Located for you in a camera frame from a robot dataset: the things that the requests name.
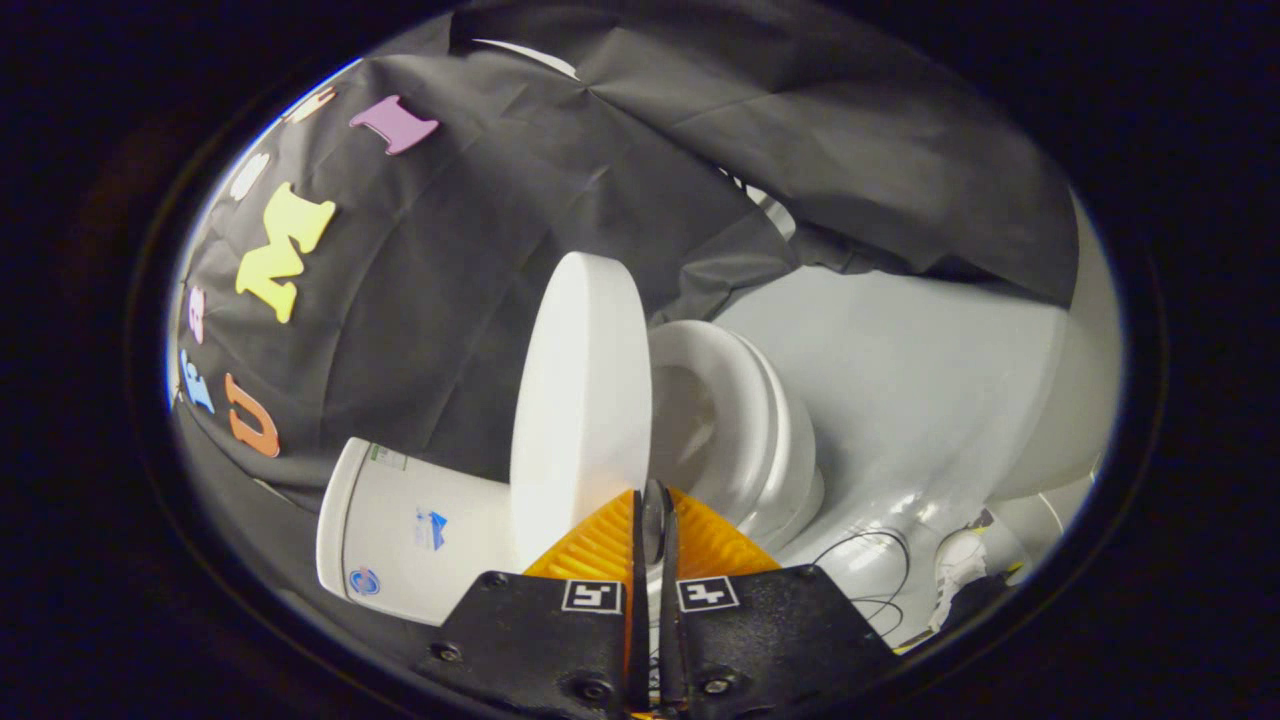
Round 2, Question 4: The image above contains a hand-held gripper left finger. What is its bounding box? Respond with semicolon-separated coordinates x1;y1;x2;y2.
415;488;651;720

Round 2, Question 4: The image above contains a thin black cable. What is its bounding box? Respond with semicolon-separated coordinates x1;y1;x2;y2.
810;527;913;641

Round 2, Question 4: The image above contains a black backdrop cloth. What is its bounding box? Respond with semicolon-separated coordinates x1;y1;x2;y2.
165;0;1081;513

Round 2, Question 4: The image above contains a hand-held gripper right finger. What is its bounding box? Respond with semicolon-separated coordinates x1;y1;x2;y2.
655;485;901;720

